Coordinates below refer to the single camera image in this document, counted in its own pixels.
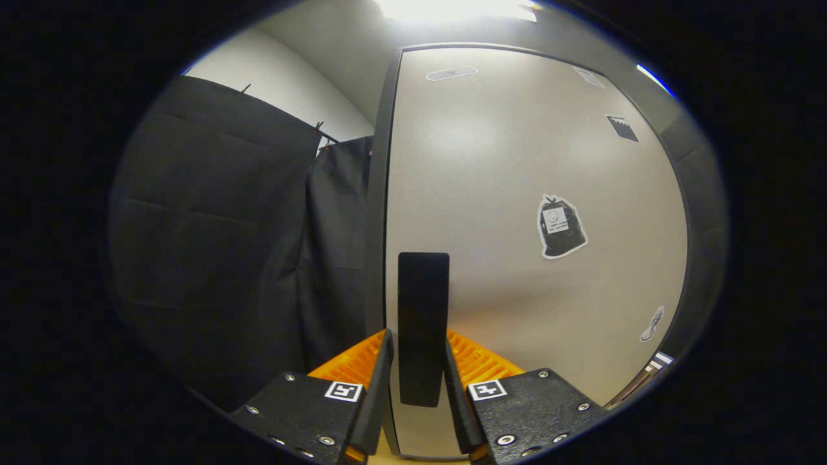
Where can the black backdrop cloth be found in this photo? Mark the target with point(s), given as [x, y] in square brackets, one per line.
[213, 245]

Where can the dark grey cabinet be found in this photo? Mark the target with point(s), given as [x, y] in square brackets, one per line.
[376, 226]

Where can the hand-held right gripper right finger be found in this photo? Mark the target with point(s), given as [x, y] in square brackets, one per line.
[460, 413]

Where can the long ceiling light panel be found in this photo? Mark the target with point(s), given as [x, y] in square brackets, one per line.
[452, 8]

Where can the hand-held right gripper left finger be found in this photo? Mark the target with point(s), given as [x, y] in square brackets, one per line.
[378, 400]

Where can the light grey cabinet door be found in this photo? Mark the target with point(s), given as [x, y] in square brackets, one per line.
[517, 161]

